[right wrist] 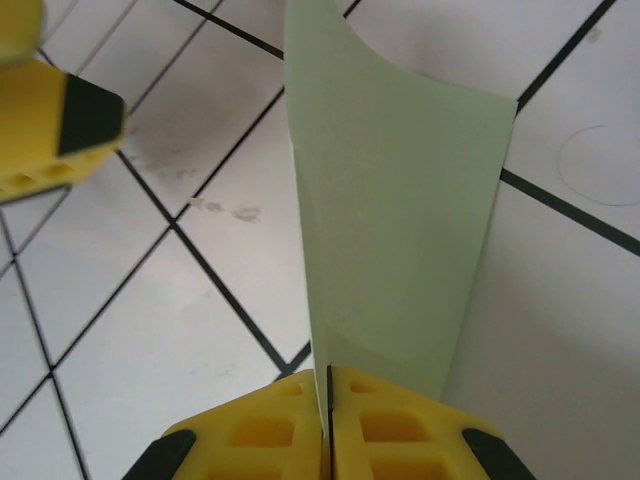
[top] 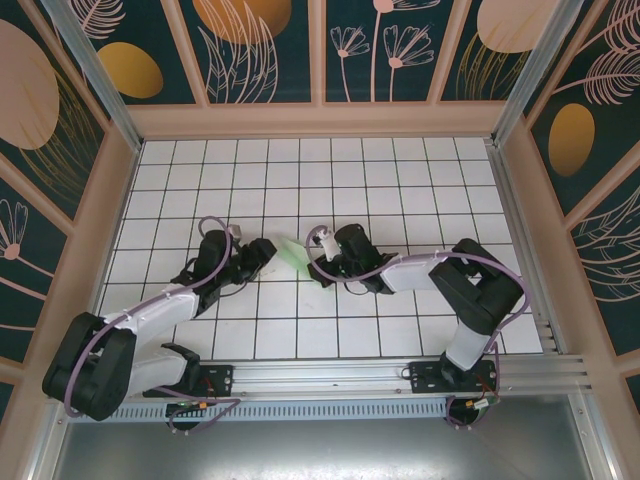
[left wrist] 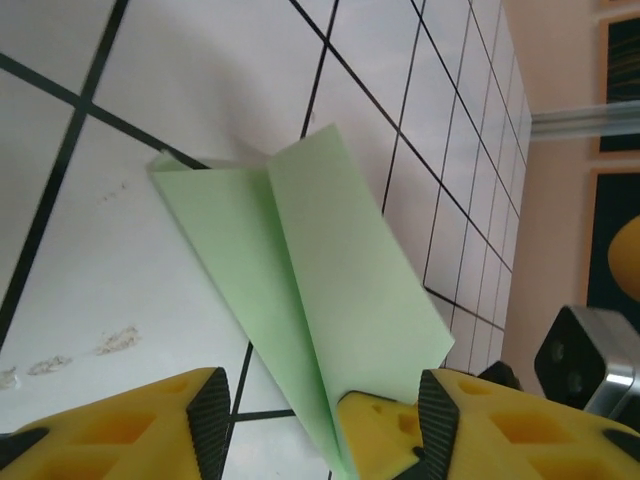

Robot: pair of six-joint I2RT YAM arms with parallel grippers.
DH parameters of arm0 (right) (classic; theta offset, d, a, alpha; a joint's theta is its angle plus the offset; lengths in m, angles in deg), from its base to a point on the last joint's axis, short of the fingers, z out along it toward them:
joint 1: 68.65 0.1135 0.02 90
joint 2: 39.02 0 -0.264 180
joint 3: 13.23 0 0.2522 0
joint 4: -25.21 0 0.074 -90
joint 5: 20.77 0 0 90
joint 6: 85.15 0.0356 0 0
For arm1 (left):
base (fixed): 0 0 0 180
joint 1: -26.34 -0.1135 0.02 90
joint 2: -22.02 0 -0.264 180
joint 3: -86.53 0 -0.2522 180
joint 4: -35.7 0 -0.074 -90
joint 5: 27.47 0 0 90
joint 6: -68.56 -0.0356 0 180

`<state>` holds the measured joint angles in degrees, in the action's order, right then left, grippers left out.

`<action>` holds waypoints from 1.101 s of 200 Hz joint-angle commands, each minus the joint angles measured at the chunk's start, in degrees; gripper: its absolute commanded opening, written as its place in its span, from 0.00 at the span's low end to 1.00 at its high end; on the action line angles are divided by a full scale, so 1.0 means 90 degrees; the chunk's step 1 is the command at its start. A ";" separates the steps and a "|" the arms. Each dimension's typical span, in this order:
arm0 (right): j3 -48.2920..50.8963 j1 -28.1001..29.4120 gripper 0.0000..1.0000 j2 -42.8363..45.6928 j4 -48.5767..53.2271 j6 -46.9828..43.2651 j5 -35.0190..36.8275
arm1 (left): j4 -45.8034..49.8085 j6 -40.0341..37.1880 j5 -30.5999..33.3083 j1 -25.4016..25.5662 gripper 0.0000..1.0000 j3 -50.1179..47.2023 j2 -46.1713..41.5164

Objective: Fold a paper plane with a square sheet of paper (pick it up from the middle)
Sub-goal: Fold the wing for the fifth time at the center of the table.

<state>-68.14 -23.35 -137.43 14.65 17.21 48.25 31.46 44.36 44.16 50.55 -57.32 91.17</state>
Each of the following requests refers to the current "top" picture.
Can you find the light green cloth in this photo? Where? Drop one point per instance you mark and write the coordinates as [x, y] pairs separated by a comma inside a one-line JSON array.
[[295, 255]]

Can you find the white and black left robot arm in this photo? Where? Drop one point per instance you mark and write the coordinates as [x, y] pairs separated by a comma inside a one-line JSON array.
[[160, 310]]

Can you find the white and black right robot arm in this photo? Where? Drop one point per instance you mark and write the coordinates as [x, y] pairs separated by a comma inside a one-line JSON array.
[[410, 275]]

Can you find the grey metal sheet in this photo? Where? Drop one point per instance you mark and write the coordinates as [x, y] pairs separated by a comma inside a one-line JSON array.
[[320, 450]]

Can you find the long aluminium mounting rail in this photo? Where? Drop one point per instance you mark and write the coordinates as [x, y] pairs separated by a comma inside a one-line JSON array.
[[320, 375]]

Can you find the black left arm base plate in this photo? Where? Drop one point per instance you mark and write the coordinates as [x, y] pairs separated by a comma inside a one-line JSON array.
[[222, 380]]

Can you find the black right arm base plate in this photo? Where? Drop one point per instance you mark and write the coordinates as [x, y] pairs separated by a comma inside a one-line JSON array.
[[425, 380]]

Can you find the aluminium side rail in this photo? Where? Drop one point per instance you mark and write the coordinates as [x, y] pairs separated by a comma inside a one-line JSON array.
[[525, 250]]

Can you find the aluminium corner post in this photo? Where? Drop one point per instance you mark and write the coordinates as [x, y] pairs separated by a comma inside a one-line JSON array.
[[95, 75], [537, 65]]

